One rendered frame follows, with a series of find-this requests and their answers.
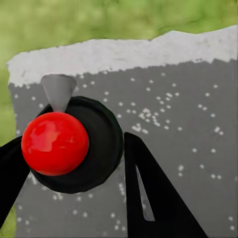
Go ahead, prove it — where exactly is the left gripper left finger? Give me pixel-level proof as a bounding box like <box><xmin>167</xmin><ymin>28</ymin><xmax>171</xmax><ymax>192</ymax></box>
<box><xmin>0</xmin><ymin>135</ymin><xmax>30</xmax><ymax>229</ymax></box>

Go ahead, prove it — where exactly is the insectifuge atomizer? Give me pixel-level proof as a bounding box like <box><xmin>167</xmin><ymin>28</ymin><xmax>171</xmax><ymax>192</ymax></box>
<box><xmin>21</xmin><ymin>74</ymin><xmax>124</xmax><ymax>194</ymax></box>

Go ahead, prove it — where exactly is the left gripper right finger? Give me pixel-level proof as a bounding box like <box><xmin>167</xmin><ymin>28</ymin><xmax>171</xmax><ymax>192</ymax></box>
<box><xmin>124</xmin><ymin>132</ymin><xmax>208</xmax><ymax>238</ymax></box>

